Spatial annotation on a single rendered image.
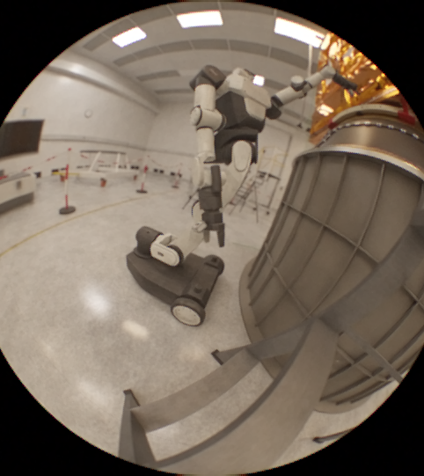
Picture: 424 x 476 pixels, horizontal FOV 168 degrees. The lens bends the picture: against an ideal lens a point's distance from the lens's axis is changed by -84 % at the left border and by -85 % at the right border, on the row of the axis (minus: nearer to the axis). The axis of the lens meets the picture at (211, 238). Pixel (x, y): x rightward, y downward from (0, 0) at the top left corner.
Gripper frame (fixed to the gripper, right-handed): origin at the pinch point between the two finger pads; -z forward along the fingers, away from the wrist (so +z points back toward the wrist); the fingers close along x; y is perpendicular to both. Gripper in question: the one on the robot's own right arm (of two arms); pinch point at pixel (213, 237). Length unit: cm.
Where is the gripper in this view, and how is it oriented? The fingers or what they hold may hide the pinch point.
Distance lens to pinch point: 56.5
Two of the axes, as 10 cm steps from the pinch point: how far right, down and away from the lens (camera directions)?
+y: 8.5, -1.7, 4.9
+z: -0.8, -9.8, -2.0
